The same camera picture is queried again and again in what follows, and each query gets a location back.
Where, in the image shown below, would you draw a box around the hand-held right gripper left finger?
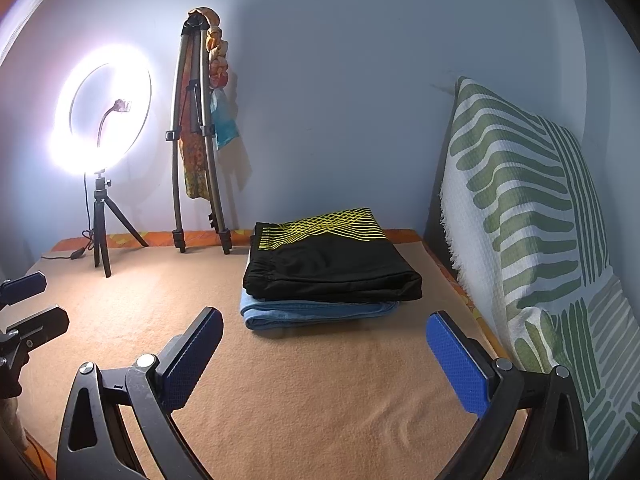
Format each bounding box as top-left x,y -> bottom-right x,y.
56,306 -> 224,480

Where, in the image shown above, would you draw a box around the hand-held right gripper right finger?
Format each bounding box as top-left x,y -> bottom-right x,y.
425,310 -> 590,480

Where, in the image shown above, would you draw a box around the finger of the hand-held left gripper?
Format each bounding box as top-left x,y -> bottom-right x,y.
0,305 -> 70,362
0,272 -> 49,306

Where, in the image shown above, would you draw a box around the black pants with yellow pattern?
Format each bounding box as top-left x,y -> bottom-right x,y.
242,206 -> 424,304

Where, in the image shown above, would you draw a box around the folded blue denim pants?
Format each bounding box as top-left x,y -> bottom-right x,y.
239,287 -> 401,332

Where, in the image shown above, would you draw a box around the small black tripod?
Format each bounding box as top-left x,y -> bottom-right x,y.
91,170 -> 150,279

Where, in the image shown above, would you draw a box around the beige blanket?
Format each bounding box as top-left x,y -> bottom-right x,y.
0,241 -> 531,480

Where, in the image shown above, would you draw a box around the orange floral bed sheet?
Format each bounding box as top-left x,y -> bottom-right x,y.
20,227 -> 508,471

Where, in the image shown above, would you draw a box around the green striped white throw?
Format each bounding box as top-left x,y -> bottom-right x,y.
439,76 -> 640,480

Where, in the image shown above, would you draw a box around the orange patterned scarf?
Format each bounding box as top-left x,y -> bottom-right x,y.
182,6 -> 231,202

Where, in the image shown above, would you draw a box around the tall grey tripod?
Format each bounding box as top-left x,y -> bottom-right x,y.
165,10 -> 234,255

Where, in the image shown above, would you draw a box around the small blue cloth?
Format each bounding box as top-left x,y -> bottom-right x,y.
210,87 -> 240,151

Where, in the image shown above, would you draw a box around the black power cable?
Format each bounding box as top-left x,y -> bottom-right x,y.
40,172 -> 99,261

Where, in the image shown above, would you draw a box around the ring light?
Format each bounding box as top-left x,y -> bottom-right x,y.
47,42 -> 154,179

